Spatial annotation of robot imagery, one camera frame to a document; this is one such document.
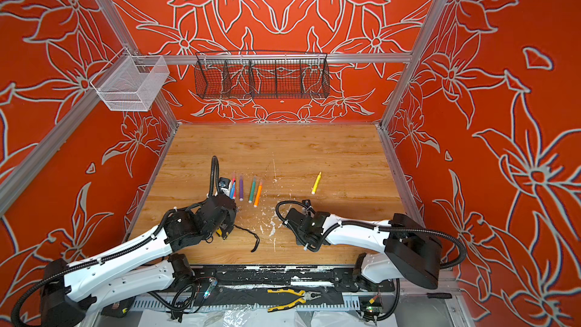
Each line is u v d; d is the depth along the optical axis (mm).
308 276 744
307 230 609
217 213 567
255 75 1003
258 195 924
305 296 697
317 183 953
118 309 664
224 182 667
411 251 417
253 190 946
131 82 921
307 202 766
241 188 948
